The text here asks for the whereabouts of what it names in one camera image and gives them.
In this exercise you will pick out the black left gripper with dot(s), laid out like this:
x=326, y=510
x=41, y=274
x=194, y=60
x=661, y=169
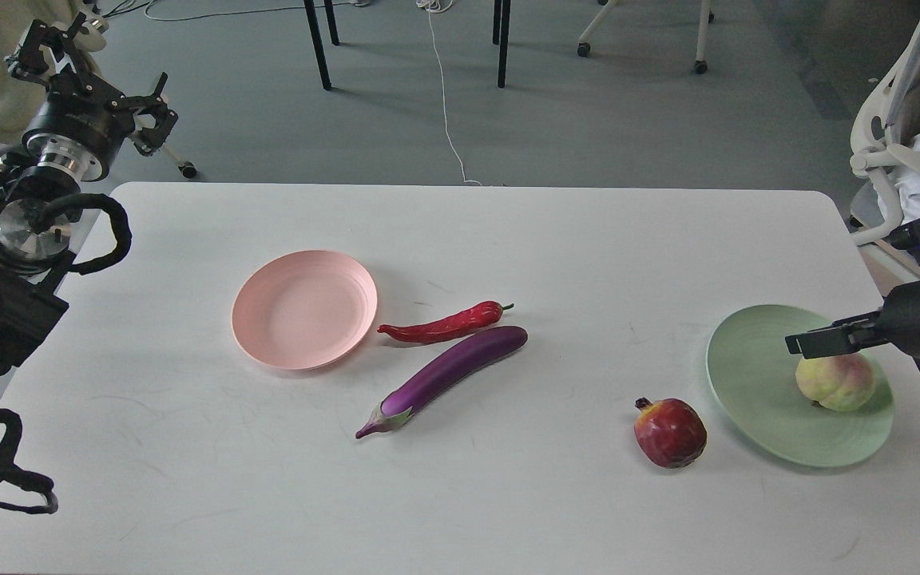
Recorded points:
x=48, y=56

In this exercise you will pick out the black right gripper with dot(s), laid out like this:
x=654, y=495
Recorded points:
x=898, y=323

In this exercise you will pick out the pale green pink peach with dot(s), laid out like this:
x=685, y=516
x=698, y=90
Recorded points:
x=841, y=383

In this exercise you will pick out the red pomegranate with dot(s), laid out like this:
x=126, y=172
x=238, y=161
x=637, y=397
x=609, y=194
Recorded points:
x=669, y=432

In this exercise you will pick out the red chili pepper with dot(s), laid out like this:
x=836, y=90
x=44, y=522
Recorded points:
x=462, y=323

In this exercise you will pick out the purple eggplant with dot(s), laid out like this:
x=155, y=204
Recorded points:
x=451, y=367

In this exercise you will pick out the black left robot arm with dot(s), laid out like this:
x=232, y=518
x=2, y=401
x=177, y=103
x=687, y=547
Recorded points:
x=48, y=230

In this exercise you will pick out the green plastic plate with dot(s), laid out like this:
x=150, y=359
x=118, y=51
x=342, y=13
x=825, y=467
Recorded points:
x=752, y=377

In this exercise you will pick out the black table leg left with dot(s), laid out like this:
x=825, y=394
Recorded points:
x=311, y=11

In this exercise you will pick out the black table leg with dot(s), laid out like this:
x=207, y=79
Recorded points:
x=311, y=11
x=500, y=37

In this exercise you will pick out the white office chair right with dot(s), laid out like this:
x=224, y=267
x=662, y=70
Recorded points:
x=882, y=136

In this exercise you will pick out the pink plastic plate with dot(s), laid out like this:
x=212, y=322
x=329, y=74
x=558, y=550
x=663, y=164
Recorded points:
x=304, y=310

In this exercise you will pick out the white chair base with casters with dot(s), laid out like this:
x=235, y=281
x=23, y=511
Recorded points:
x=684, y=42

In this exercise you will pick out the black table leg right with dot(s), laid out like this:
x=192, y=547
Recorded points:
x=500, y=37

